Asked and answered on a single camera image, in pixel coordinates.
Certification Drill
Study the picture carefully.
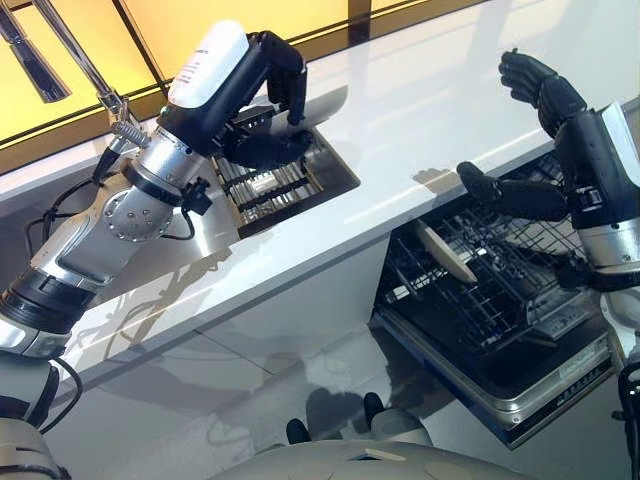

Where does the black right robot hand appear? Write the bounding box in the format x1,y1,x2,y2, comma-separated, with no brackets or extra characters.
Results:
456,48,640,230

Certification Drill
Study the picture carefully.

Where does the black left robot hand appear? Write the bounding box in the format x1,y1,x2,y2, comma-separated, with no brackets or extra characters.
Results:
159,19,315,167

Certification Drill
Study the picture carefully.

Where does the grey round plate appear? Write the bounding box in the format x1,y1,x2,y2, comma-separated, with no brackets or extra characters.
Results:
267,84,350,140

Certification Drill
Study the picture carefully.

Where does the open dishwasher door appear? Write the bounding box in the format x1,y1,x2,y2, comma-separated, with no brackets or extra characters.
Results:
368,294,627,451

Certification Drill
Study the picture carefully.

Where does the black sink drying rack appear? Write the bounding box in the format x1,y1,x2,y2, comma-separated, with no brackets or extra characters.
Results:
213,107,324,227

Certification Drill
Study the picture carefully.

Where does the stainless steel sink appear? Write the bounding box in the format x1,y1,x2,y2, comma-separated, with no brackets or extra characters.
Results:
209,99,362,240

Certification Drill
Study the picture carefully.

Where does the chrome faucet pipe with spring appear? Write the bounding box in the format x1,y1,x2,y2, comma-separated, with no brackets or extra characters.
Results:
33,0,152,149

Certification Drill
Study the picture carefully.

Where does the beige round plate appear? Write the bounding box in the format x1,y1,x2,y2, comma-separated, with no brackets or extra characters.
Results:
413,221,479,285

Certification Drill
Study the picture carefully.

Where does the chrome faucet spray head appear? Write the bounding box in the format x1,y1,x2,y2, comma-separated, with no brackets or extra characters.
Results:
0,3,74,105

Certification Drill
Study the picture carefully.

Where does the white counter cabinet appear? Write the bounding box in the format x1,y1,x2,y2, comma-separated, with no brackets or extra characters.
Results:
47,233,392,401

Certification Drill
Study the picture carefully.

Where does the dark right robot foot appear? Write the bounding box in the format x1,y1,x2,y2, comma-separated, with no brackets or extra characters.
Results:
363,392,387,422

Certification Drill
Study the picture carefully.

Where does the dark robot foot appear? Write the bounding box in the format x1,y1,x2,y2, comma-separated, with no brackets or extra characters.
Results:
363,392,387,422
285,417,312,446

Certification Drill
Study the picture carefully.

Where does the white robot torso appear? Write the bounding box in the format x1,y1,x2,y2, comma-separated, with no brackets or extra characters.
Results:
209,438,640,480

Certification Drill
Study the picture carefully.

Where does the dark left robot foot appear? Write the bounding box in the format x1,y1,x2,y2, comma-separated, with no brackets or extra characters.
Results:
285,417,312,446

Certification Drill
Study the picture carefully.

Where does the dark window frame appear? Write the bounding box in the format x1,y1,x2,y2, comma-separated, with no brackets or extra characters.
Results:
0,0,501,176

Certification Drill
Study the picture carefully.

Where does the black wire dishwasher rack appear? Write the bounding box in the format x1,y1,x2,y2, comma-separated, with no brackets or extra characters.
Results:
383,154,597,357

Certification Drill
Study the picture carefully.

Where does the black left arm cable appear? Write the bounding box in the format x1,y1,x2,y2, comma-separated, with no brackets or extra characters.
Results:
23,149,211,242

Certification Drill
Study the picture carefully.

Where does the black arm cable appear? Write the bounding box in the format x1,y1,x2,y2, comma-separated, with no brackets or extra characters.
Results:
611,358,640,480
23,149,211,242

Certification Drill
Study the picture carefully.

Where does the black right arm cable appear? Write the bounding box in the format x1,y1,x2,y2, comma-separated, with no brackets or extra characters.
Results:
611,358,640,480

